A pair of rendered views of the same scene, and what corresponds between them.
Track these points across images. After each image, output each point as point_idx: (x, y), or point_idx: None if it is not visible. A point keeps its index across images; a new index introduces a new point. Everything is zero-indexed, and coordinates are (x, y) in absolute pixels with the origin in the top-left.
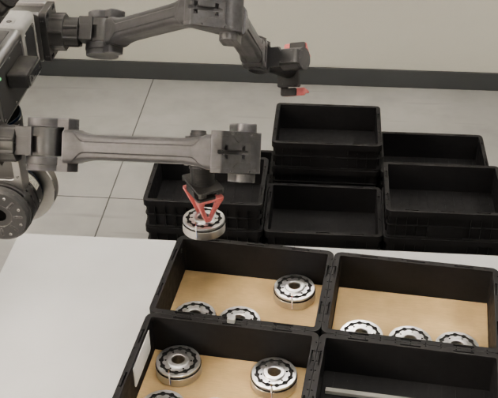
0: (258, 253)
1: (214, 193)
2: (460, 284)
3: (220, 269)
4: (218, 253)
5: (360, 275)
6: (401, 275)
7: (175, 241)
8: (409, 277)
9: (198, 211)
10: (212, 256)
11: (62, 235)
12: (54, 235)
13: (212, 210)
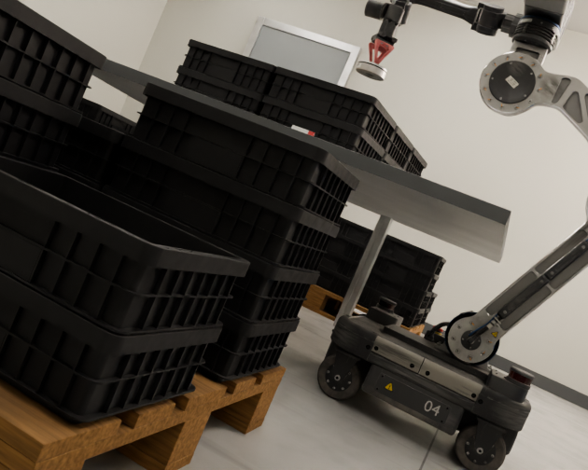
0: (319, 87)
1: (374, 43)
2: (202, 58)
3: (338, 114)
4: (345, 99)
5: (254, 76)
6: (233, 65)
7: (347, 149)
8: (229, 65)
9: (377, 63)
10: (348, 103)
11: (462, 192)
12: (470, 196)
13: (371, 56)
